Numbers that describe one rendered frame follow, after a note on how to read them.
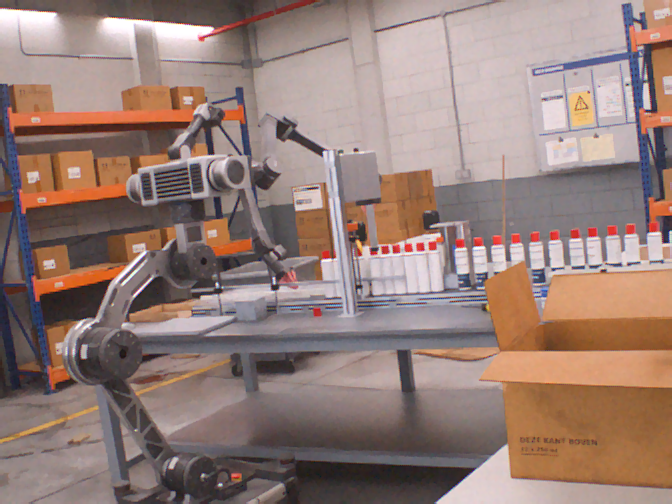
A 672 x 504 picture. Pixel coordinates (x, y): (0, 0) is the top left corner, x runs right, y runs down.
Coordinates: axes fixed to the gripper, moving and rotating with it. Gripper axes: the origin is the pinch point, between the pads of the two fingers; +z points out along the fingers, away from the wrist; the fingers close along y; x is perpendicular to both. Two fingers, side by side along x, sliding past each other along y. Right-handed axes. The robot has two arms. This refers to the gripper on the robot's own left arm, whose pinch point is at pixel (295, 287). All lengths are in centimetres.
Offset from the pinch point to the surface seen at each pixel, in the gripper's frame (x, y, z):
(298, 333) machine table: -13, -46, 24
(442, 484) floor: 17, 10, 107
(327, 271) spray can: -18.0, -2.5, 6.6
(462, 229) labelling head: -71, 6, 35
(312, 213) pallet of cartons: 117, 331, -117
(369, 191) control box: -59, -8, -1
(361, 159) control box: -66, -10, -12
